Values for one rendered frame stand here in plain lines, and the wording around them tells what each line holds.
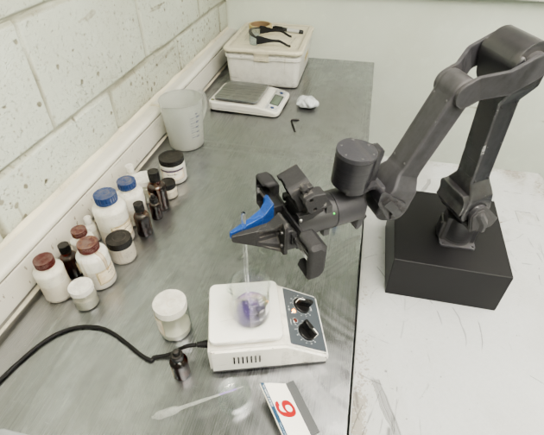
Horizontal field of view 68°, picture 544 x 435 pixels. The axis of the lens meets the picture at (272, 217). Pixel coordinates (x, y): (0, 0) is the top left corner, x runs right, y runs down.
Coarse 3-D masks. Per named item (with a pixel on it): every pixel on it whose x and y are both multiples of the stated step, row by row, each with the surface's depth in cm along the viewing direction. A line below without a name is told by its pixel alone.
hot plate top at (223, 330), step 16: (224, 288) 72; (272, 288) 72; (224, 304) 69; (272, 304) 69; (224, 320) 67; (272, 320) 67; (208, 336) 65; (224, 336) 65; (240, 336) 65; (256, 336) 65; (272, 336) 65
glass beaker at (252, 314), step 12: (240, 276) 65; (252, 276) 66; (264, 276) 64; (228, 288) 62; (240, 288) 67; (252, 288) 68; (264, 288) 66; (240, 300) 61; (252, 300) 60; (264, 300) 62; (240, 312) 63; (252, 312) 62; (264, 312) 64; (240, 324) 65; (252, 324) 64; (264, 324) 66
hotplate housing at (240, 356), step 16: (208, 320) 69; (288, 336) 67; (208, 352) 65; (224, 352) 65; (240, 352) 65; (256, 352) 66; (272, 352) 66; (288, 352) 66; (304, 352) 67; (320, 352) 68; (224, 368) 68; (240, 368) 68; (256, 368) 69
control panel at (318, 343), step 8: (288, 296) 74; (296, 296) 75; (304, 296) 76; (288, 304) 72; (288, 312) 71; (296, 312) 72; (312, 312) 74; (288, 320) 70; (312, 320) 73; (288, 328) 68; (296, 328) 69; (320, 328) 72; (296, 336) 68; (320, 336) 71; (296, 344) 66; (304, 344) 67; (312, 344) 68; (320, 344) 69
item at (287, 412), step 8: (272, 384) 65; (272, 392) 63; (280, 392) 65; (272, 400) 62; (280, 400) 63; (288, 400) 64; (280, 408) 62; (288, 408) 63; (280, 416) 60; (288, 416) 61; (296, 416) 62; (288, 424) 60; (296, 424) 61; (288, 432) 59; (296, 432) 60; (304, 432) 61
